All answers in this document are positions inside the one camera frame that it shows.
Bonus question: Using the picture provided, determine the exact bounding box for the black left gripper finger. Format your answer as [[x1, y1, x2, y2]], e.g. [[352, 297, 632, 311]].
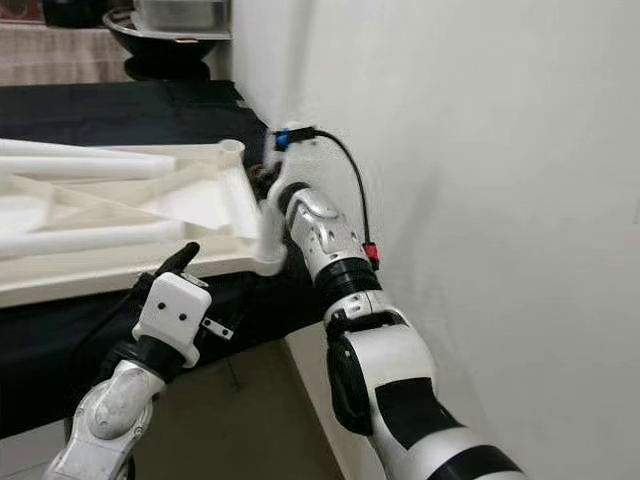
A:
[[155, 241, 202, 279]]

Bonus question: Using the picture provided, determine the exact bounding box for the white plastic children table top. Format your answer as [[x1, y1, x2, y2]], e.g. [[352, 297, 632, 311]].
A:
[[0, 140, 286, 308]]

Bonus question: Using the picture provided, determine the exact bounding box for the black tablecloth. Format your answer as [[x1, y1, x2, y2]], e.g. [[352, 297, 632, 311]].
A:
[[0, 80, 361, 441]]

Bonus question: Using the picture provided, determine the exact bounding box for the large black bowl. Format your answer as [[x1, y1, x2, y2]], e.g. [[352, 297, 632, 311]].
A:
[[102, 8, 231, 81]]

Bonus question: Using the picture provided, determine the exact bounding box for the beige cloth covered shelf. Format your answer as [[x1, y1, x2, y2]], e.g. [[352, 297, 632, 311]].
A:
[[0, 22, 126, 86]]

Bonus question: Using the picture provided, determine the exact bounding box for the red printed box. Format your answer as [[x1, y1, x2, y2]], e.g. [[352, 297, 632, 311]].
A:
[[0, 0, 46, 23]]

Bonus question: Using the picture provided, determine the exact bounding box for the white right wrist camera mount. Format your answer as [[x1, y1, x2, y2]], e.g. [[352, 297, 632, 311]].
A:
[[263, 122, 316, 216]]

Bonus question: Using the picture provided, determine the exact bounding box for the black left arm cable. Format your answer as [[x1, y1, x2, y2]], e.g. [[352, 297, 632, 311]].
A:
[[60, 290, 151, 381]]

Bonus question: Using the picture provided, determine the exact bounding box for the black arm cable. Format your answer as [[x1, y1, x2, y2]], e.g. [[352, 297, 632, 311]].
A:
[[60, 290, 151, 381], [275, 128, 381, 266]]

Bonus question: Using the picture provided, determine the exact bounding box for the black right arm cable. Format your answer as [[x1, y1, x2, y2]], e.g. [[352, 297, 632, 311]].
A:
[[275, 128, 381, 266]]

